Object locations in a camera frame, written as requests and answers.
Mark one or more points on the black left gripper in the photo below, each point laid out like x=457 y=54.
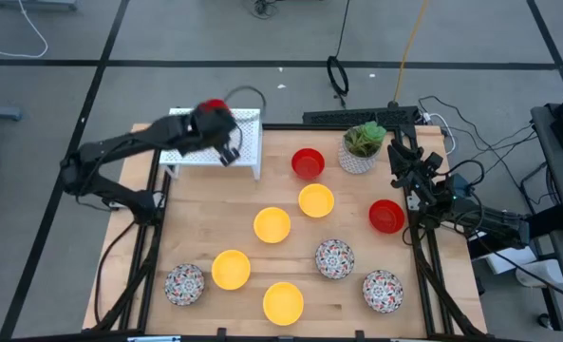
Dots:
x=210 y=133

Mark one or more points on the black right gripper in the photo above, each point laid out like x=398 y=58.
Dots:
x=428 y=187

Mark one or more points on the red mini bowl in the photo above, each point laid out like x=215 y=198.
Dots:
x=213 y=105
x=386 y=216
x=308 y=163

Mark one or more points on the yellow mini bowl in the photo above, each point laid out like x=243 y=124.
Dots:
x=272 y=224
x=316 y=200
x=230 y=269
x=283 y=303

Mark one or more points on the floral patterned mini bowl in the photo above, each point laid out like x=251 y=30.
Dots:
x=334 y=259
x=184 y=284
x=382 y=291

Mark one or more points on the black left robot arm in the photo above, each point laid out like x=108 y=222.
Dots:
x=119 y=142

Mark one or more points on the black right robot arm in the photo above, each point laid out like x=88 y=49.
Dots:
x=494 y=223

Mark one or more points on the white perforated metal shelf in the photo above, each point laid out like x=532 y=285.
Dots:
x=248 y=152

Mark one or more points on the white triangle-patterned plant pot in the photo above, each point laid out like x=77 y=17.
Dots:
x=354 y=164

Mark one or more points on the green succulent plant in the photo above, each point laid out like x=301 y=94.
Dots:
x=364 y=138

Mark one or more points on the black perforated metal panel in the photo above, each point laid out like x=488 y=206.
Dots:
x=361 y=115

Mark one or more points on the white paper sheet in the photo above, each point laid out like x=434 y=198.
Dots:
x=509 y=261

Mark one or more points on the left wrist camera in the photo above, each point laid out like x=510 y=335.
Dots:
x=229 y=157

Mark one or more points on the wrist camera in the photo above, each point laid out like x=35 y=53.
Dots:
x=229 y=157
x=434 y=160

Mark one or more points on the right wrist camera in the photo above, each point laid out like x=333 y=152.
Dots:
x=434 y=160

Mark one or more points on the black aluminium table frame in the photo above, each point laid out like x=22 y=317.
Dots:
x=309 y=127

